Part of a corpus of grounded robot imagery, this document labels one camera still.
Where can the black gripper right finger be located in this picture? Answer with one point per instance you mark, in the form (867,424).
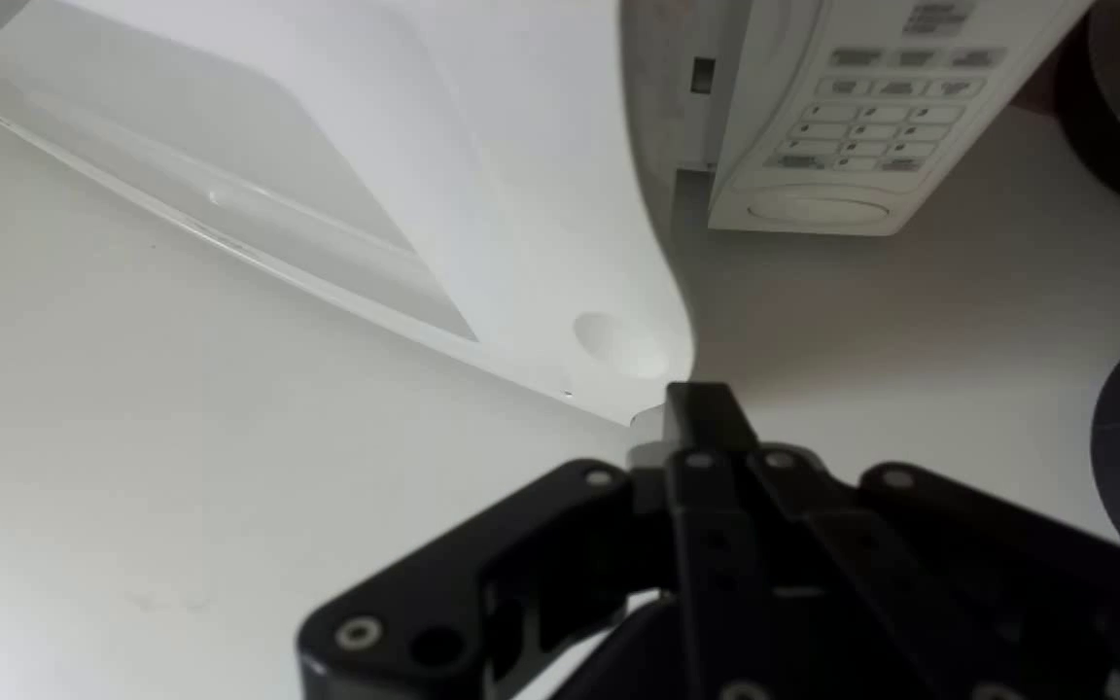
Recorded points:
(949,569)

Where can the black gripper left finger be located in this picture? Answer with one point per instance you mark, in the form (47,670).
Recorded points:
(521,547)

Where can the white microwave body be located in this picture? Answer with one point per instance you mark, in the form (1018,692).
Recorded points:
(871,118)

